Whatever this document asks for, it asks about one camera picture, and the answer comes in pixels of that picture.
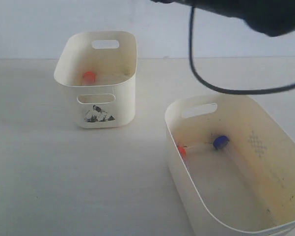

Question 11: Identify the black cable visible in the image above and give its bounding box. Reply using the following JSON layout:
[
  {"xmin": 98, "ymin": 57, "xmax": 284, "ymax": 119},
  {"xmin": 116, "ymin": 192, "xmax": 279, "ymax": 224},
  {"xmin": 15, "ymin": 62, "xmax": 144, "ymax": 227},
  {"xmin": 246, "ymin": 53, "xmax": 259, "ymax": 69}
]
[{"xmin": 188, "ymin": 6, "xmax": 295, "ymax": 95}]

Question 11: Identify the blue-capped tube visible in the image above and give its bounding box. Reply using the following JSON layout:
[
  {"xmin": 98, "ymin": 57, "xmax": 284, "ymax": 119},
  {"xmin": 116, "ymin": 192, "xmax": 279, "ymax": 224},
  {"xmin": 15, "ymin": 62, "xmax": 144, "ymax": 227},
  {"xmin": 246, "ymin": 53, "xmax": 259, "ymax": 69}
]
[{"xmin": 213, "ymin": 135, "xmax": 255, "ymax": 185}]

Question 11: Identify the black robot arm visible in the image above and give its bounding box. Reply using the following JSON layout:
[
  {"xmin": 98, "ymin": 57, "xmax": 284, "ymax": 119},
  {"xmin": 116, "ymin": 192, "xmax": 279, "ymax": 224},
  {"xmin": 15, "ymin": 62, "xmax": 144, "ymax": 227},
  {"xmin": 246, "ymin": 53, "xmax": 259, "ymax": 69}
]
[{"xmin": 156, "ymin": 0, "xmax": 295, "ymax": 37}]

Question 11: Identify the orange-capped tube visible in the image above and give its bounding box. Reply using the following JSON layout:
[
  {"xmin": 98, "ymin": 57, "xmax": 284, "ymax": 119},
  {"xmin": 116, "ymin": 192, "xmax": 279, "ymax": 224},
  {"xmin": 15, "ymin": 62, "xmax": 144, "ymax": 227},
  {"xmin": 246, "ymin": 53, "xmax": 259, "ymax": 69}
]
[
  {"xmin": 177, "ymin": 143, "xmax": 213, "ymax": 160},
  {"xmin": 81, "ymin": 71, "xmax": 129, "ymax": 86}
]

